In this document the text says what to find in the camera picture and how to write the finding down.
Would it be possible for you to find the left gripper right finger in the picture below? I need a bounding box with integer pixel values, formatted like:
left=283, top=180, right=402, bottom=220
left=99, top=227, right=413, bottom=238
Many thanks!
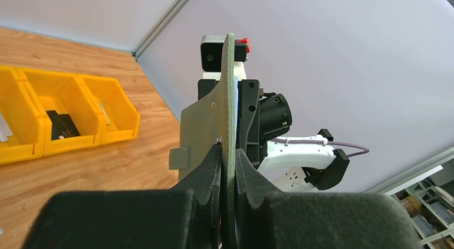
left=236, top=149, right=421, bottom=248

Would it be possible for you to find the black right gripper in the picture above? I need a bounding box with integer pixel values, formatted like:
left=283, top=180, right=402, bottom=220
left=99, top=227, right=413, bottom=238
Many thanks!
left=197, top=80, right=267, bottom=169

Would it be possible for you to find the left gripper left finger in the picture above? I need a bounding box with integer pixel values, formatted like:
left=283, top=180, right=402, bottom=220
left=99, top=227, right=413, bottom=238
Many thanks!
left=23, top=145, right=222, bottom=248

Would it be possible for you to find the green card holder wallet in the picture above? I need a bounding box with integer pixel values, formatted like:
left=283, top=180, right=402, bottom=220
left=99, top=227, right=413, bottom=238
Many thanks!
left=169, top=33, right=247, bottom=248

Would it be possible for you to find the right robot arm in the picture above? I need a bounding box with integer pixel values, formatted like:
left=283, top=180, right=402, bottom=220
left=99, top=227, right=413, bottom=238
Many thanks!
left=234, top=80, right=350, bottom=192

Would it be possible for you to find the tan card in bin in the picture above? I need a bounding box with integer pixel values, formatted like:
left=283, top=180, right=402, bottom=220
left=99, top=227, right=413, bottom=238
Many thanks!
left=98, top=101, right=111, bottom=125

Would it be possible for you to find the black card in bin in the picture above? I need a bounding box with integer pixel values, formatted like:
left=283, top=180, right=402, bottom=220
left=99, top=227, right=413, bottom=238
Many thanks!
left=46, top=110, right=80, bottom=140

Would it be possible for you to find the grey card in bin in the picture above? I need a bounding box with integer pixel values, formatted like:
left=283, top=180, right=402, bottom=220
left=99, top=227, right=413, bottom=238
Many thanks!
left=1, top=114, right=13, bottom=142

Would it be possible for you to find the right yellow bin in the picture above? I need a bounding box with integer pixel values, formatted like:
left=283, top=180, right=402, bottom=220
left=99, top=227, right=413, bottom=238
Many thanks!
left=77, top=74, right=140, bottom=145

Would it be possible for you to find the yellow bin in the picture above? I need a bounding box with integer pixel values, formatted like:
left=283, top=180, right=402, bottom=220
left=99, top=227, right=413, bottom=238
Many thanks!
left=1, top=66, right=45, bottom=165
left=77, top=74, right=140, bottom=145
left=17, top=67, right=102, bottom=156

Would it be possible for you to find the middle yellow bin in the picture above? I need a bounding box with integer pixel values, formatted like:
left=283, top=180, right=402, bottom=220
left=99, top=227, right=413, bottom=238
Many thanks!
left=17, top=67, right=102, bottom=156

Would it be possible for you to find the storage shelf rack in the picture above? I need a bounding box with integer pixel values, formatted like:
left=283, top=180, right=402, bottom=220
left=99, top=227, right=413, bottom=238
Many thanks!
left=386, top=165, right=453, bottom=249

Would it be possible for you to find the left yellow bin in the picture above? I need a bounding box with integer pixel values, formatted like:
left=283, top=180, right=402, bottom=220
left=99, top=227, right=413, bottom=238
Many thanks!
left=1, top=66, right=45, bottom=165

